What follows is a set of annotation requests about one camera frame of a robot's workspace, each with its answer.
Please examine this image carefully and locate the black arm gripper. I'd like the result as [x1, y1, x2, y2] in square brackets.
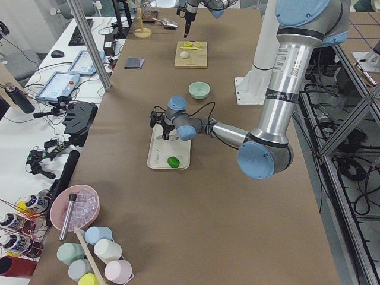
[177, 5, 198, 38]

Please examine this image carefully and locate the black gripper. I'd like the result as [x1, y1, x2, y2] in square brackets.
[160, 114, 175, 140]

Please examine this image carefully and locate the white steamed bun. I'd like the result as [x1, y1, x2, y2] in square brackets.
[180, 51, 190, 59]

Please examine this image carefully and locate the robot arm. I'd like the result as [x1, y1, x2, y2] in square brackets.
[151, 1, 350, 179]
[160, 1, 235, 141]

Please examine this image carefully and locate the mint green bowl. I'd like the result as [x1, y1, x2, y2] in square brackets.
[188, 81, 211, 100]

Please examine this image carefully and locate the pink bowl with ice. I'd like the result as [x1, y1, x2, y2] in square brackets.
[50, 185, 100, 232]

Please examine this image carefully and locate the white rabbit serving tray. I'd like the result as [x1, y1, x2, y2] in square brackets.
[147, 124, 191, 170]

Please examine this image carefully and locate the metal scoop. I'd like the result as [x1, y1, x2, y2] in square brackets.
[153, 18, 178, 29]

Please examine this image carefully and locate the yellow plastic knife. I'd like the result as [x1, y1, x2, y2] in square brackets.
[180, 46, 202, 51]

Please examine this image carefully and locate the green lime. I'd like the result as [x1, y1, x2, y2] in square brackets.
[167, 156, 181, 169]

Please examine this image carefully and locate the bamboo cutting board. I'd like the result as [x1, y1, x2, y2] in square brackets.
[174, 41, 208, 69]

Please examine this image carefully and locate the wooden mug tree stand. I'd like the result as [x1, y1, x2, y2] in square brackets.
[129, 0, 152, 39]

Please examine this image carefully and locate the grey folded cloth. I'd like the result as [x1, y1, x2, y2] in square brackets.
[124, 57, 145, 69]

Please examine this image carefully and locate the teach pendant tablet far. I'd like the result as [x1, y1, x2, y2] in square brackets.
[68, 50, 96, 76]

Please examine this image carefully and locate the teach pendant tablet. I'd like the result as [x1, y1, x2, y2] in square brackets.
[68, 50, 96, 76]
[35, 72, 80, 102]

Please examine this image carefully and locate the metal cylinder tube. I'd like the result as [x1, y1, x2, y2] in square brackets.
[59, 194, 77, 242]

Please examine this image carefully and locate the black keyboard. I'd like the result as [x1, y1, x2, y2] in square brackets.
[68, 26, 86, 47]

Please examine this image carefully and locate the teach pendant tablet near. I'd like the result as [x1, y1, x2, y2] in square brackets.
[35, 72, 80, 102]

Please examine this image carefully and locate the light blue cup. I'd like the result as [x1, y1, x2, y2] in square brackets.
[85, 226, 113, 245]

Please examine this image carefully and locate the white cup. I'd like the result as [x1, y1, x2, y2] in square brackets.
[94, 239, 122, 264]

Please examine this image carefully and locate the wooden stick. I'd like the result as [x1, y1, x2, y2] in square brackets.
[74, 227, 106, 285]

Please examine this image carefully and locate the black computer mouse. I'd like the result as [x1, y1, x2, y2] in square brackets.
[50, 50, 65, 58]

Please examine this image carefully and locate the pink cup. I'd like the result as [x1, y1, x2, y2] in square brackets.
[104, 260, 132, 284]

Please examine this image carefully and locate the pale green cup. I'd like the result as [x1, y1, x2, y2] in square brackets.
[56, 243, 85, 266]

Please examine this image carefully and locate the grey cup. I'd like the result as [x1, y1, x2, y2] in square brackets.
[68, 259, 92, 282]

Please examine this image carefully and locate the yellow cup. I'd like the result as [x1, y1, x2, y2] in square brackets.
[78, 273, 100, 285]

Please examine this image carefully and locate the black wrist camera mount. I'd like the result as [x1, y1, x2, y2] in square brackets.
[150, 106, 166, 128]

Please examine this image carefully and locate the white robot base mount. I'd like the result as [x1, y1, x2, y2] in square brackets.
[235, 0, 279, 105]

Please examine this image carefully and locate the aluminium frame post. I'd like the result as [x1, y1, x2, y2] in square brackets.
[67, 0, 111, 91]

